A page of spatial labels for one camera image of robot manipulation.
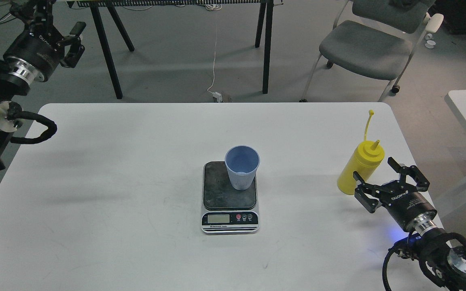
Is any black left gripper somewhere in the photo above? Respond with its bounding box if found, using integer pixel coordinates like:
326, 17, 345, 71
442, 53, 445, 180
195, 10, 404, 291
3, 0, 86, 82

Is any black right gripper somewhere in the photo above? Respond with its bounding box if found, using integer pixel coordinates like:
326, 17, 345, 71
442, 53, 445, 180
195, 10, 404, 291
353, 157, 438, 232

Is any yellow squeeze bottle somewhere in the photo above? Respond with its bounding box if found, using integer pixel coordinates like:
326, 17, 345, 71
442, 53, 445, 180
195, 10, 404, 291
337, 110, 385, 195

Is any blue ribbed plastic cup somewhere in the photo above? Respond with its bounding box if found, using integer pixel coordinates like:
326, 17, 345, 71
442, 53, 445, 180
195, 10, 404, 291
225, 145, 261, 190

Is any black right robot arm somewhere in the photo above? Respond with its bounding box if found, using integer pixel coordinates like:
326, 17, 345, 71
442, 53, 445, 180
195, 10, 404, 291
353, 157, 466, 291

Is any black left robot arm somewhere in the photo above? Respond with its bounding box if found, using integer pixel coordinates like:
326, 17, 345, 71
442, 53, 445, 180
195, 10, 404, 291
0, 0, 86, 171

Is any digital kitchen scale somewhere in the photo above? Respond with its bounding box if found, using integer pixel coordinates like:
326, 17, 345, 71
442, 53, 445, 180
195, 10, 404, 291
201, 161, 260, 234

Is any black trestle table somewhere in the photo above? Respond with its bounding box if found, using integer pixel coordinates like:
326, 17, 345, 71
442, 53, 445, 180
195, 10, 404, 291
65, 0, 285, 100

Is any grey office chair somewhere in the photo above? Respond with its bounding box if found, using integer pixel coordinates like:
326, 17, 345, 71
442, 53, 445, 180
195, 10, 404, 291
318, 0, 444, 101

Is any white cable with plug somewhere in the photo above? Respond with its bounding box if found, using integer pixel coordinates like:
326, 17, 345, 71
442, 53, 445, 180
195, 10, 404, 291
205, 3, 233, 103

